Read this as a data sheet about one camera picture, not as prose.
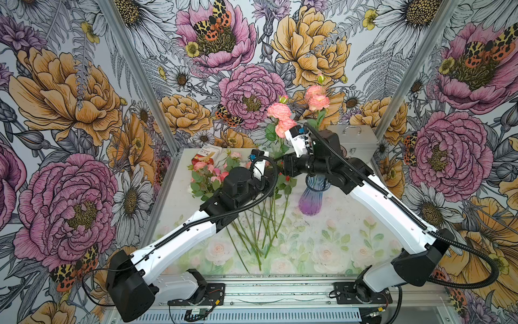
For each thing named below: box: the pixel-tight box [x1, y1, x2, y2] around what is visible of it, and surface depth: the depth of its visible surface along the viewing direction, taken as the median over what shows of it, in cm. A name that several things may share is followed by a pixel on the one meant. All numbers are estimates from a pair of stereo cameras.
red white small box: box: [190, 143, 223, 166], surface depth 118 cm
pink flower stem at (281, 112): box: [265, 95, 298, 163], surface depth 63 cm
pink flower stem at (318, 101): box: [304, 73, 330, 130], surface depth 74 cm
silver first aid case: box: [326, 124, 380, 164], surface depth 112 cm
